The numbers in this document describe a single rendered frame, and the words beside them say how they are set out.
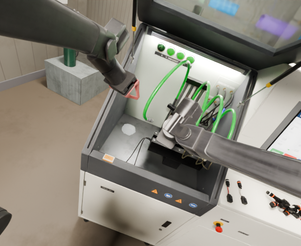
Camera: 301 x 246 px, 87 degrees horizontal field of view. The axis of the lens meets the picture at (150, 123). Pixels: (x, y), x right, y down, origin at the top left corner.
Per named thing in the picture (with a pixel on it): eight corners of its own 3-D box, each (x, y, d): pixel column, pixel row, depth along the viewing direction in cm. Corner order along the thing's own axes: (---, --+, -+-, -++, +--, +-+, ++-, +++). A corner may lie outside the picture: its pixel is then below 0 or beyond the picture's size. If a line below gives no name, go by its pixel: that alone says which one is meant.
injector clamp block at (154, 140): (143, 156, 99) (151, 141, 89) (147, 145, 107) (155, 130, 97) (193, 176, 100) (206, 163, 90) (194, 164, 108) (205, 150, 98)
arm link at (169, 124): (158, 129, 44) (174, 141, 43) (173, 110, 44) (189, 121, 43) (159, 132, 50) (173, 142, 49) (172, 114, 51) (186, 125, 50)
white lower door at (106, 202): (80, 216, 127) (83, 173, 84) (81, 213, 129) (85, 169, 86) (154, 245, 129) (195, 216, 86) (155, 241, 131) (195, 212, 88)
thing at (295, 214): (268, 211, 80) (277, 207, 76) (261, 192, 88) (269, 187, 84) (309, 227, 80) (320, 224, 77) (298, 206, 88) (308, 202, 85)
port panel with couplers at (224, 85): (194, 117, 109) (220, 77, 89) (194, 115, 111) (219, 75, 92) (211, 125, 109) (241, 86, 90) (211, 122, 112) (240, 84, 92)
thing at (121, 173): (87, 173, 84) (89, 155, 74) (91, 166, 88) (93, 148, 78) (193, 214, 86) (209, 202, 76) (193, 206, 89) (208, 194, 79)
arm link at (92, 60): (79, 55, 40) (93, 57, 37) (95, 35, 41) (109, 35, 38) (97, 73, 45) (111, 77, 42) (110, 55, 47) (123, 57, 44)
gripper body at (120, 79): (118, 69, 53) (104, 51, 47) (138, 78, 47) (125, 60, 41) (106, 84, 52) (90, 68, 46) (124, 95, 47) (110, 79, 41)
